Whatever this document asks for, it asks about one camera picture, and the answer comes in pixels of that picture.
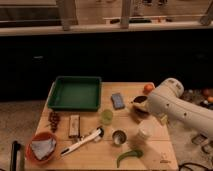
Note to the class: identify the small metal cup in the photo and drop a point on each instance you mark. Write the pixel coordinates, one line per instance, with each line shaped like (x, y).
(119, 137)

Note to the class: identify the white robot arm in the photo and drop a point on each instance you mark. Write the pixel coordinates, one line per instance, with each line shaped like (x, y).
(165, 99)

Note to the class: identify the green plastic tray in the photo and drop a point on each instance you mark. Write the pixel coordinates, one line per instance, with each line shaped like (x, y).
(75, 93)

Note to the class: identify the blue sponge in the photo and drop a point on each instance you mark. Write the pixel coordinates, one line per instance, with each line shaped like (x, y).
(117, 101)

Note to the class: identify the yellow banana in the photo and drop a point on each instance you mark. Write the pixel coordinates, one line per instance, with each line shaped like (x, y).
(140, 106)

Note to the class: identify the orange fruit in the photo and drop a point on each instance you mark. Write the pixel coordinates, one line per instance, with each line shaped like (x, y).
(148, 88)

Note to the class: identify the dark brown bowl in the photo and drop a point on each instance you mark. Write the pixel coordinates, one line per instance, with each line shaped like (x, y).
(140, 99)

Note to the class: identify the wooden block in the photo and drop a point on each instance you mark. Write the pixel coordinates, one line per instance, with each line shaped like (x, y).
(74, 126)

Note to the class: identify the red grape bunch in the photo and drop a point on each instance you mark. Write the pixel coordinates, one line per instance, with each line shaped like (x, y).
(54, 120)

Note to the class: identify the green chili pepper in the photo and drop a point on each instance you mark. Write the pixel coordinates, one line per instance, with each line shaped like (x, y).
(133, 153)

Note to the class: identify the grey cloth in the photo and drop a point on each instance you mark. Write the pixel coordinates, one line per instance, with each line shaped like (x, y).
(43, 148)

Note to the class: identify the orange bowl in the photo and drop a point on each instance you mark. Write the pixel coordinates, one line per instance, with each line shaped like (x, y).
(29, 154)

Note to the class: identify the white handled kitchen tool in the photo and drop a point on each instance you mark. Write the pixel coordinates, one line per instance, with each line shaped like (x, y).
(94, 136)

